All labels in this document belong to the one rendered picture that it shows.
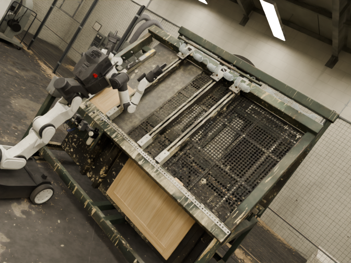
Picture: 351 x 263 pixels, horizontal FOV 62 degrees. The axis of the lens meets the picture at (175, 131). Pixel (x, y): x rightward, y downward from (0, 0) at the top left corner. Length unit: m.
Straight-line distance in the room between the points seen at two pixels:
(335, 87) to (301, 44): 1.32
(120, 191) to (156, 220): 0.48
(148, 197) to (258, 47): 6.01
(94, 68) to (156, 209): 1.35
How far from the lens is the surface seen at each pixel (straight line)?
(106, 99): 3.11
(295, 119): 2.75
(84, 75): 2.55
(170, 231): 2.71
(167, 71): 3.14
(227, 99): 2.83
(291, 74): 7.64
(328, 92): 7.43
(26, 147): 2.71
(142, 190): 2.83
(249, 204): 2.37
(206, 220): 2.31
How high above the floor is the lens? 1.58
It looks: 9 degrees down
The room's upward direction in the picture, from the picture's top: 35 degrees clockwise
